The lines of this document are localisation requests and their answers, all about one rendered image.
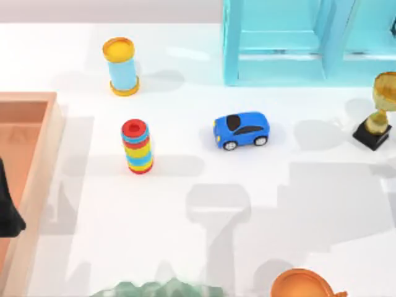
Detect blue toy car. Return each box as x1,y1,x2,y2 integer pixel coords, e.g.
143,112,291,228
212,111,270,152

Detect stack of coloured rings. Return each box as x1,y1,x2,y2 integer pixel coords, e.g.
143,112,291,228
121,118,154,175

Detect blue and yellow can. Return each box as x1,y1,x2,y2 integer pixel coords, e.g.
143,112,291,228
102,37,140,97

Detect light blue rack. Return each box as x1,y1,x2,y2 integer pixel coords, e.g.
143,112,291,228
222,0,396,87

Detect green plant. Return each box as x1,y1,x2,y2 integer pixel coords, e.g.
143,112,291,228
88,277,226,297

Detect orange round pot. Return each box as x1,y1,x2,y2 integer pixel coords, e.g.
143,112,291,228
270,268,348,297

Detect shallow salmon-coloured box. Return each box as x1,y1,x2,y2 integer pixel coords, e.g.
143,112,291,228
0,92,65,297

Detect gold trophy with black base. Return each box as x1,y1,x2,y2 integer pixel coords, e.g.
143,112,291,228
352,71,396,152

